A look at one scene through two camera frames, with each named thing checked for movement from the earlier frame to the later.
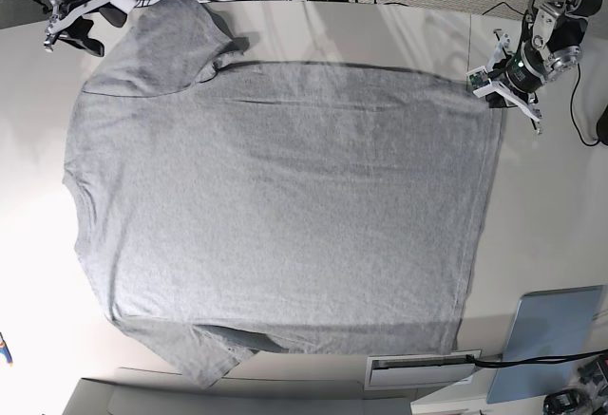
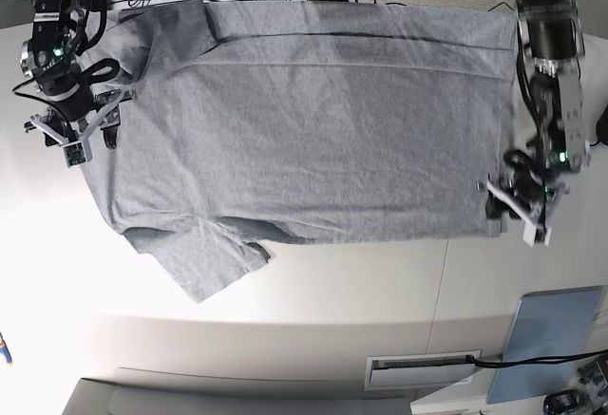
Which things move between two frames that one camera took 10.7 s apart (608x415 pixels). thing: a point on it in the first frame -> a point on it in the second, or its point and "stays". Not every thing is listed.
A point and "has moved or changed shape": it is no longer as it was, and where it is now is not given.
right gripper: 516,76 -> 524,184
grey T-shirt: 224,208 has moved or changed shape
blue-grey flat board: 545,324 stays
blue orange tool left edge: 4,348 stays
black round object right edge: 602,127 stays
